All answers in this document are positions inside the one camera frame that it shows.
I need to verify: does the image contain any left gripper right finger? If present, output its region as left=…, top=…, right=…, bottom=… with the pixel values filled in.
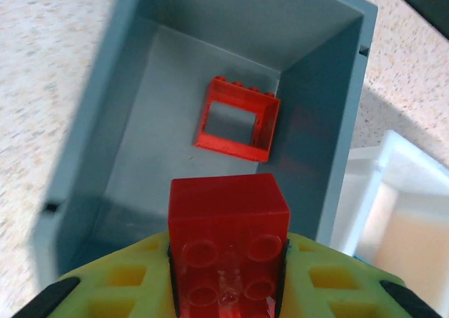
left=280, top=232, right=443, bottom=318

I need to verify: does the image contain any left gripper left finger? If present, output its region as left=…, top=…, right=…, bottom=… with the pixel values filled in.
left=13, top=232, right=176, bottom=318

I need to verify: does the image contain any white plastic bin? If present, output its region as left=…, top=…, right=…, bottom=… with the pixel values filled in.
left=338, top=130, right=449, bottom=298

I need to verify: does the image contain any red square lego brick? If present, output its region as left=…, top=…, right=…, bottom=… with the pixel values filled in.
left=168, top=173, right=292, bottom=318

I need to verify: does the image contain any red lego window frame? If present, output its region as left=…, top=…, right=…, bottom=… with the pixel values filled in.
left=192, top=76, right=281, bottom=164

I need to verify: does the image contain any grey plastic bin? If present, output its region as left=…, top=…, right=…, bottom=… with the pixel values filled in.
left=29, top=0, right=380, bottom=287

